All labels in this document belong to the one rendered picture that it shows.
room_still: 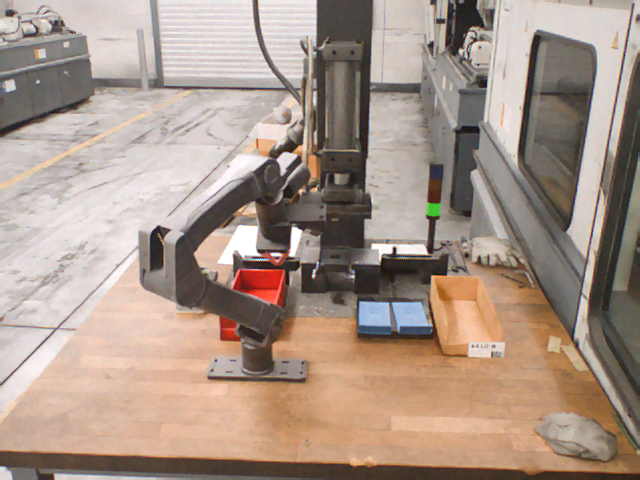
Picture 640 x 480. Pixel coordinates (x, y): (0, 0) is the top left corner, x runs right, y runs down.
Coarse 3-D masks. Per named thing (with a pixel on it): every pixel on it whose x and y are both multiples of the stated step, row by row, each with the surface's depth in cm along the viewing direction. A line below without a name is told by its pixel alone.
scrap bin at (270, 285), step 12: (240, 276) 156; (252, 276) 156; (264, 276) 156; (276, 276) 156; (240, 288) 157; (252, 288) 158; (264, 288) 158; (276, 288) 157; (276, 300) 141; (228, 324) 141; (228, 336) 135
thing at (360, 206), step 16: (336, 176) 148; (352, 176) 157; (304, 192) 156; (320, 192) 156; (336, 192) 145; (352, 192) 145; (368, 192) 156; (336, 208) 148; (352, 208) 148; (368, 208) 147
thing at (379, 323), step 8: (360, 304) 146; (368, 304) 146; (376, 304) 146; (384, 304) 146; (360, 312) 143; (368, 312) 143; (384, 312) 143; (360, 320) 139; (368, 320) 139; (376, 320) 139; (384, 320) 139; (360, 328) 133; (368, 328) 133; (376, 328) 133; (384, 328) 133
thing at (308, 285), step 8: (304, 272) 155; (312, 272) 155; (336, 272) 154; (344, 272) 154; (360, 272) 154; (368, 272) 154; (376, 272) 154; (304, 280) 156; (312, 280) 155; (320, 280) 155; (360, 280) 155; (368, 280) 155; (376, 280) 155; (304, 288) 156; (312, 288) 156; (320, 288) 156; (360, 288) 156; (368, 288) 155; (376, 288) 155
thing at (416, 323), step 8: (392, 304) 146; (400, 304) 146; (408, 304) 146; (416, 304) 146; (400, 312) 143; (416, 312) 143; (424, 312) 143; (400, 320) 139; (408, 320) 139; (416, 320) 139; (424, 320) 139; (400, 328) 133; (408, 328) 133; (416, 328) 133; (424, 328) 133
